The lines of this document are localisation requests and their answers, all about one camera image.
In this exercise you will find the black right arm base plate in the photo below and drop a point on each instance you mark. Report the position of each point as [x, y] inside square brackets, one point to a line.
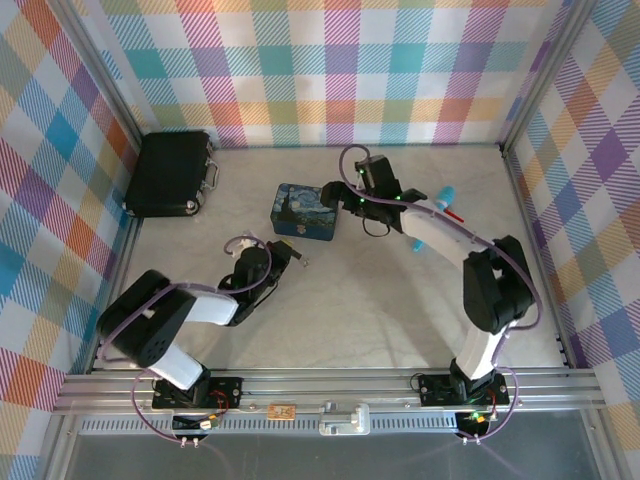
[435, 390]

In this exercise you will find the starry night tin box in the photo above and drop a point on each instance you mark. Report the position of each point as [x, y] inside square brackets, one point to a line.
[302, 212]

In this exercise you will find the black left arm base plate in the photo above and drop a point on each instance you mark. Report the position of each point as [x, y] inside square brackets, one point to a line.
[227, 392]

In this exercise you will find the black briefcase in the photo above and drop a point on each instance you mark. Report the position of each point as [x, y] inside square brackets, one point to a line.
[167, 172]

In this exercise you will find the aluminium side rail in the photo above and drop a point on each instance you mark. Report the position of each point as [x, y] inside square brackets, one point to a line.
[112, 260]
[537, 260]

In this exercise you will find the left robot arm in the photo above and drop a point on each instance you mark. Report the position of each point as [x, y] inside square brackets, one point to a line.
[165, 320]

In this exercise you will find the small orange label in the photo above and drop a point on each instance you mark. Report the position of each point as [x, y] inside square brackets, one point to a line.
[282, 411]

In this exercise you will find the silver metal bracket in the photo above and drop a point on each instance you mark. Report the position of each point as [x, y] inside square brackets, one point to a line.
[345, 420]

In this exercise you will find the aluminium frame cross rail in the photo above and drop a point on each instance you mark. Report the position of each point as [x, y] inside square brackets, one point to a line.
[330, 387]

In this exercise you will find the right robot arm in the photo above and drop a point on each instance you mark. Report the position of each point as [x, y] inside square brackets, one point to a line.
[495, 285]

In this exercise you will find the aluminium corner post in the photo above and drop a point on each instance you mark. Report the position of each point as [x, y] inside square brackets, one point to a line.
[107, 80]
[545, 75]

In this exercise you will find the slotted metal strip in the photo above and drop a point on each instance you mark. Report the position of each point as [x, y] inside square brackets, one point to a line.
[270, 425]

